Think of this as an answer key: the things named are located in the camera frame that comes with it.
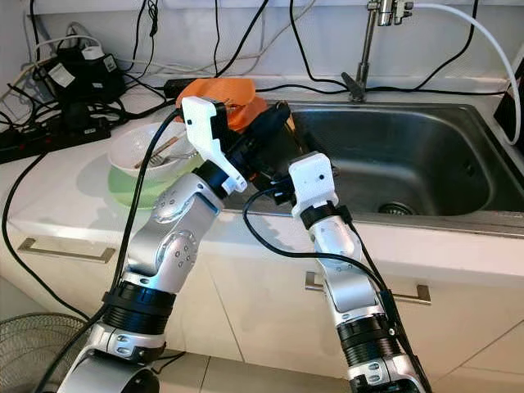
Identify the white cabinet door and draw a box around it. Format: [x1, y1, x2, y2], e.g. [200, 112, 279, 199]
[0, 215, 238, 361]
[213, 237, 524, 386]

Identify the stainless steel sink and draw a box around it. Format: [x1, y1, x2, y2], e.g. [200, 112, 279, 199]
[233, 100, 524, 238]

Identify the small black power brick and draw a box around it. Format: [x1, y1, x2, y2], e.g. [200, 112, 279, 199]
[164, 78, 197, 91]

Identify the long steel cabinet handle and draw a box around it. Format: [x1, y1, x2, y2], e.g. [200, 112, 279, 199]
[305, 270, 431, 306]
[18, 237, 117, 264]

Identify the black power strip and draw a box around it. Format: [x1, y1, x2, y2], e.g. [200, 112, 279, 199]
[0, 119, 111, 162]

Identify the black cable with clip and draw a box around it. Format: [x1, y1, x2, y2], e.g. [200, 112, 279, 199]
[131, 0, 158, 83]

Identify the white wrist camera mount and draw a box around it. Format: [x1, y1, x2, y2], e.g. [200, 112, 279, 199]
[289, 151, 337, 218]
[182, 96, 248, 195]

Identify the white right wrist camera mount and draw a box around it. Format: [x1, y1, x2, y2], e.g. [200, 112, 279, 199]
[289, 151, 337, 218]

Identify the orange plate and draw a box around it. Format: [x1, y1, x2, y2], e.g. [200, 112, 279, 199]
[174, 97, 269, 134]

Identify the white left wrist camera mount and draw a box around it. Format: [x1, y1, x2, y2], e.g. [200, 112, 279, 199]
[182, 96, 248, 195]

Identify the white bowl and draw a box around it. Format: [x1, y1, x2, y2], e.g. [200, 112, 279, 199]
[108, 121, 197, 183]

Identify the metal grille floor fan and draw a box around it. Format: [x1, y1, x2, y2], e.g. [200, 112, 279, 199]
[0, 313, 99, 393]

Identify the green plate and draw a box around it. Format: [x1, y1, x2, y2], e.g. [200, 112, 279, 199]
[106, 151, 218, 210]

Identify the chrome faucet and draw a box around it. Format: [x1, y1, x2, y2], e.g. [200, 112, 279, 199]
[342, 0, 414, 103]

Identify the thick black power cable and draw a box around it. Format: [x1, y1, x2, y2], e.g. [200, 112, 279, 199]
[2, 160, 91, 320]

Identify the white water hose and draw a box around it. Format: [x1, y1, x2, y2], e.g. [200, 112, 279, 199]
[413, 2, 524, 144]

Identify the copper coloured spoon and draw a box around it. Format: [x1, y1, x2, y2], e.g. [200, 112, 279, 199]
[135, 135, 181, 169]

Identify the thin black cable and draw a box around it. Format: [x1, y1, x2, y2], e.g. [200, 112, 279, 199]
[213, 0, 271, 79]
[254, 82, 524, 95]
[291, 0, 480, 91]

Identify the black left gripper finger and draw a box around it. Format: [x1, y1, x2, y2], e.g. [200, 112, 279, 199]
[255, 127, 294, 177]
[254, 102, 293, 136]

